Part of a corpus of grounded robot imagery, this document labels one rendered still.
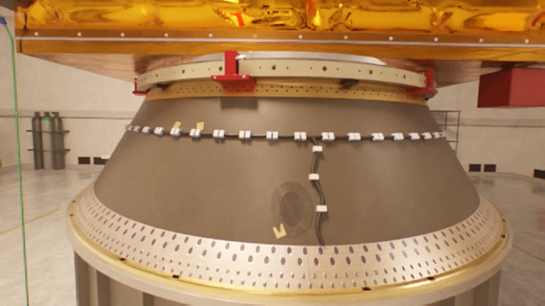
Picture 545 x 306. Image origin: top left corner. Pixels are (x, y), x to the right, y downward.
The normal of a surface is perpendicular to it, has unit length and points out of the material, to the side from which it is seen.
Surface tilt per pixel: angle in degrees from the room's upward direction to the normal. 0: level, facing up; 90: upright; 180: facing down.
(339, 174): 62
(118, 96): 90
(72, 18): 127
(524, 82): 90
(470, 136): 90
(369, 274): 43
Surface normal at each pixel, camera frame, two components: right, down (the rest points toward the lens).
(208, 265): -0.12, -0.69
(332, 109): 0.13, -0.40
